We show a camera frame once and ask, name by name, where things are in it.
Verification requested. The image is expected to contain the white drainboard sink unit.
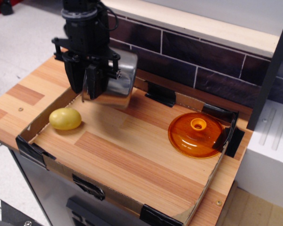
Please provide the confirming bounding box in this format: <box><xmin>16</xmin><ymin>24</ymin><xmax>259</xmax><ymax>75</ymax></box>
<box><xmin>235</xmin><ymin>100</ymin><xmax>283</xmax><ymax>207</ymax></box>

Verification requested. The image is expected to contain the stainless steel metal pot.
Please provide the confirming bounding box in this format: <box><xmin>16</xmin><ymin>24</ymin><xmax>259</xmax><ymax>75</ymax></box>
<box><xmin>82</xmin><ymin>48</ymin><xmax>138</xmax><ymax>109</ymax></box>

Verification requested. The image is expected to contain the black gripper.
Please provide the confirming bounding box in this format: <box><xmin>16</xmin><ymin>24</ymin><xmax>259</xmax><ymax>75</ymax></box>
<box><xmin>52</xmin><ymin>14</ymin><xmax>120</xmax><ymax>99</ymax></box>

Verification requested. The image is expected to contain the cardboard fence with black tape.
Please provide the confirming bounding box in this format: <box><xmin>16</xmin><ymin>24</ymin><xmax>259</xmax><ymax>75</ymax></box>
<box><xmin>16</xmin><ymin>78</ymin><xmax>251</xmax><ymax>226</ymax></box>

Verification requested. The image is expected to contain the yellow potato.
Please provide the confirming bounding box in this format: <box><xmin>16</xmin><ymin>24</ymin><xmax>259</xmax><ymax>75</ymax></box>
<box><xmin>49</xmin><ymin>108</ymin><xmax>82</xmax><ymax>130</ymax></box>

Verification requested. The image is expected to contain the black oven control panel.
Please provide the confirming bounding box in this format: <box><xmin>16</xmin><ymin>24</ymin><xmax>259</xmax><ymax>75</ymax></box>
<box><xmin>66</xmin><ymin>196</ymin><xmax>112</xmax><ymax>226</ymax></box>

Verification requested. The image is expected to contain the black caster wheel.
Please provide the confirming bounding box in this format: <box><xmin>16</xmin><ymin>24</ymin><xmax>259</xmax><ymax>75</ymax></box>
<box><xmin>0</xmin><ymin>0</ymin><xmax>14</xmax><ymax>16</ymax></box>

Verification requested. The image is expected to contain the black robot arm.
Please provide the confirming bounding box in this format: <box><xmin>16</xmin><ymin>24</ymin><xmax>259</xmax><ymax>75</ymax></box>
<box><xmin>52</xmin><ymin>0</ymin><xmax>120</xmax><ymax>99</ymax></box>

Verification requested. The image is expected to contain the orange transparent pot lid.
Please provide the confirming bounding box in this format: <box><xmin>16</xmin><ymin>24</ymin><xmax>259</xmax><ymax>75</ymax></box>
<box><xmin>168</xmin><ymin>113</ymin><xmax>226</xmax><ymax>159</ymax></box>

